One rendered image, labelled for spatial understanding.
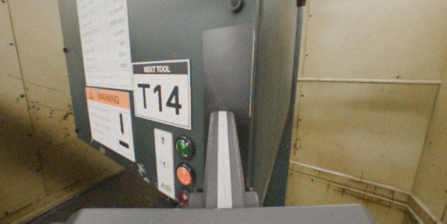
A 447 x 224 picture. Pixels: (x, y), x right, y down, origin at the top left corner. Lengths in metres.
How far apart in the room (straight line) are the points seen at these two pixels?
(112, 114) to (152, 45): 0.15
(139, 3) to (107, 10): 0.08
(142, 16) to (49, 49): 1.20
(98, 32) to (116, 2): 0.07
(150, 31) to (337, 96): 1.11
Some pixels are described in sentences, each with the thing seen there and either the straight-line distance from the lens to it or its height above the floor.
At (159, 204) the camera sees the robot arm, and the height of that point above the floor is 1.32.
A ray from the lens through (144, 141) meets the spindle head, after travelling 0.22.
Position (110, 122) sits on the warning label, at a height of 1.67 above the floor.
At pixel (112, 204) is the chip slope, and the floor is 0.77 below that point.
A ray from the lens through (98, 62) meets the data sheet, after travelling 0.31.
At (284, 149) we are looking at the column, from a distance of 0.87.
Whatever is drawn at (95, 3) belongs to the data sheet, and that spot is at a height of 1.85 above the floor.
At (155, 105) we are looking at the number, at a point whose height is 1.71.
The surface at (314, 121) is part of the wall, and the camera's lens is 1.18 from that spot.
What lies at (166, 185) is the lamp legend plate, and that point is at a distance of 0.22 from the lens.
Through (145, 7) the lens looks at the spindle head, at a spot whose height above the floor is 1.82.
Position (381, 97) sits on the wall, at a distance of 1.22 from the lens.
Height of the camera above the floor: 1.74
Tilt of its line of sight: 9 degrees down
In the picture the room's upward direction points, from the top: 1 degrees clockwise
